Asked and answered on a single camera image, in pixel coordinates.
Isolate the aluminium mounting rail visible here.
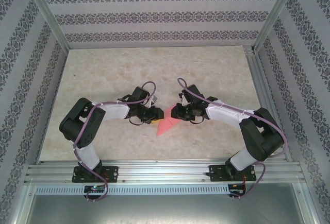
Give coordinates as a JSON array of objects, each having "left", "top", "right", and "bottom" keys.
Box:
[{"left": 24, "top": 158, "right": 305, "bottom": 185}]

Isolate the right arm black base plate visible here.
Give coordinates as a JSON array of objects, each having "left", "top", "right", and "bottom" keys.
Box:
[{"left": 208, "top": 164, "right": 256, "bottom": 183}]

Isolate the grey sheet metal panel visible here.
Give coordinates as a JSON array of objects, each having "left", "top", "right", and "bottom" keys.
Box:
[{"left": 11, "top": 184, "right": 319, "bottom": 224}]

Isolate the aluminium frame post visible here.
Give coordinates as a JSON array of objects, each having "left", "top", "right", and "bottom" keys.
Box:
[
  {"left": 253, "top": 0, "right": 302, "bottom": 54},
  {"left": 24, "top": 0, "right": 71, "bottom": 52}
]

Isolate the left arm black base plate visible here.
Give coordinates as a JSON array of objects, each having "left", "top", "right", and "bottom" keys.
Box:
[{"left": 72, "top": 166, "right": 120, "bottom": 183}]

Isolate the aluminium side rail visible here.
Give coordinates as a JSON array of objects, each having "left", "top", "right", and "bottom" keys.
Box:
[{"left": 243, "top": 45, "right": 293, "bottom": 162}]

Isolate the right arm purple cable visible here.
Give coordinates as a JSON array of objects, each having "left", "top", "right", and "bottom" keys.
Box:
[{"left": 177, "top": 77, "right": 287, "bottom": 200}]

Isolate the pink cloth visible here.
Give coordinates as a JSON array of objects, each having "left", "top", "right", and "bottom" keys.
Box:
[{"left": 156, "top": 105, "right": 183, "bottom": 136}]

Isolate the slotted grey cable duct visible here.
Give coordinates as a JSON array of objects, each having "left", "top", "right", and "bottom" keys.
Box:
[{"left": 35, "top": 184, "right": 230, "bottom": 196}]

